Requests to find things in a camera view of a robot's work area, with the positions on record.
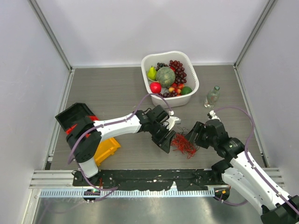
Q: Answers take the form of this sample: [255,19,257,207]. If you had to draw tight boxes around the green netted melon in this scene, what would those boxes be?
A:
[156,67,175,87]

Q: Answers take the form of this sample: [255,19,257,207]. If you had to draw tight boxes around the black plastic bin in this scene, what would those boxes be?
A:
[55,103,95,132]

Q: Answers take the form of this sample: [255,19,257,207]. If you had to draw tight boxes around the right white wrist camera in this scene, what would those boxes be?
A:
[207,110,220,121]

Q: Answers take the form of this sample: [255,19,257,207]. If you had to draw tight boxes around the slotted cable duct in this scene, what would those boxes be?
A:
[40,188,215,198]

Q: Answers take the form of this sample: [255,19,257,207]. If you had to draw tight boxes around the clear glass bottle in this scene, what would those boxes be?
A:
[204,86,220,108]

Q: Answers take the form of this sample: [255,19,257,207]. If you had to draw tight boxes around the green lime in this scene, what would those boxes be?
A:
[180,86,192,95]

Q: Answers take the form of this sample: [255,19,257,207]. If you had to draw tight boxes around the white plastic fruit basket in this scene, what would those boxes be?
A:
[141,51,199,108]

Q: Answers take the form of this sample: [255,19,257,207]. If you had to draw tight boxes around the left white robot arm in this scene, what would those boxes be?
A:
[66,105,181,186]

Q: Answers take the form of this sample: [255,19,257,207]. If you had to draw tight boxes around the dark grape bunch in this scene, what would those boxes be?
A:
[156,63,168,71]

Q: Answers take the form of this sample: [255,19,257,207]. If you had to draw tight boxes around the red plastic bin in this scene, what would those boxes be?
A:
[65,115,99,135]

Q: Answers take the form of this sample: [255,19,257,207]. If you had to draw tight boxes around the red apple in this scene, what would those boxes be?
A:
[149,82,162,94]

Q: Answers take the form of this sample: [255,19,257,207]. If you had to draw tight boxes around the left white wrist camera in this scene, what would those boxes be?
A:
[165,111,181,130]

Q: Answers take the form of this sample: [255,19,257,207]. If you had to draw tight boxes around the yellow plastic bin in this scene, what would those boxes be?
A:
[94,138,121,167]

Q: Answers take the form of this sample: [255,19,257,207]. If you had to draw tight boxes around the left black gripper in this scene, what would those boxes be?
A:
[149,121,176,153]

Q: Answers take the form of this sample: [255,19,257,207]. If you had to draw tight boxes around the red grape bunch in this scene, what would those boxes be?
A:
[169,60,187,84]

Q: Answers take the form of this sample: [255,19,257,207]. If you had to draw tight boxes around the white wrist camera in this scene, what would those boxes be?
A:
[207,110,220,121]
[165,111,181,130]

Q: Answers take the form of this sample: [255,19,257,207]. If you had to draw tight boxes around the red wire bundle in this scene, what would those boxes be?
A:
[170,127,199,160]

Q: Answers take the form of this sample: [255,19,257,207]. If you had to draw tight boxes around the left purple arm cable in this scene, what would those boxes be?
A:
[67,93,175,203]

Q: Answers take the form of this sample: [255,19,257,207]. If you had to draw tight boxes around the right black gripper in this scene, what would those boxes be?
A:
[184,121,217,149]

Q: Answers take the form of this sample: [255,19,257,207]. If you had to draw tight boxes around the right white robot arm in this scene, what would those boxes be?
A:
[186,119,299,224]

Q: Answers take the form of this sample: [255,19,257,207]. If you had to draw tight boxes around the green yellow pear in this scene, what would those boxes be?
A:
[147,67,157,81]

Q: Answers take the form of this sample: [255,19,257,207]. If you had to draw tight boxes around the cherry cluster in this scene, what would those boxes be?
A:
[159,84,185,98]

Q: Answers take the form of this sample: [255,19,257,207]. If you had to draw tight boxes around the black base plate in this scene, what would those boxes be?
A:
[72,168,232,191]

